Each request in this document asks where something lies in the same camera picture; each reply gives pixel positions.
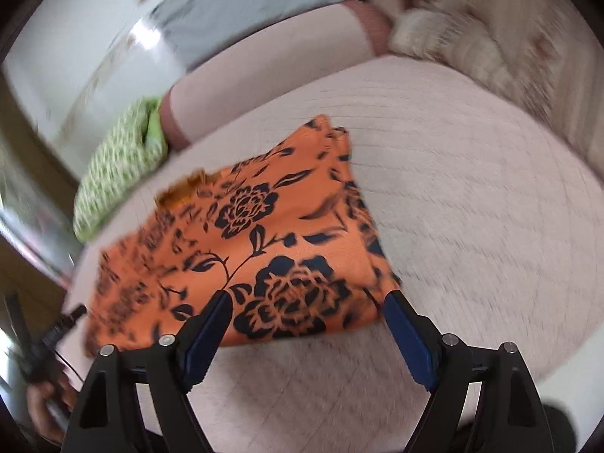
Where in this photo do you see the orange floral black-print garment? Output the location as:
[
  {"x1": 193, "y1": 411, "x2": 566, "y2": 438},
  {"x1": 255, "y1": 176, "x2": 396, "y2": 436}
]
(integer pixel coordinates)
[{"x1": 84, "y1": 116, "x2": 400, "y2": 355}]

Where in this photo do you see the person's left hand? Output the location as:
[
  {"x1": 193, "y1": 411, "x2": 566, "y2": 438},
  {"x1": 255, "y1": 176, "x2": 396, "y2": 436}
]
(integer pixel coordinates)
[{"x1": 27, "y1": 373, "x2": 78, "y2": 445}]

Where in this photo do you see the left handheld gripper device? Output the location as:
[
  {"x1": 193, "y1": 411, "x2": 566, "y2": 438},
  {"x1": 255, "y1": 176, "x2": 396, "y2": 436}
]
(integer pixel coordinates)
[{"x1": 3, "y1": 291, "x2": 89, "y2": 431}]

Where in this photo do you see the dark wooden mirrored wardrobe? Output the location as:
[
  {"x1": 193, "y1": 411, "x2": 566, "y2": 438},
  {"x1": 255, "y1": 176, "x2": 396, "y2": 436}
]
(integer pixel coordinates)
[{"x1": 1, "y1": 79, "x2": 82, "y2": 328}]

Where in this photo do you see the green white patterned pillow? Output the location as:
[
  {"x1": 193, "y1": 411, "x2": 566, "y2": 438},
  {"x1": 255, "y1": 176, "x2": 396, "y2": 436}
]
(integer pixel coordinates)
[{"x1": 73, "y1": 96, "x2": 168, "y2": 242}]

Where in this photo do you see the beige fluffy blanket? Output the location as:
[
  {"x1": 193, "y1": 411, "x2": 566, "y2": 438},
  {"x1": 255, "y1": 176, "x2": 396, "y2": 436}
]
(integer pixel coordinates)
[{"x1": 370, "y1": 0, "x2": 603, "y2": 174}]

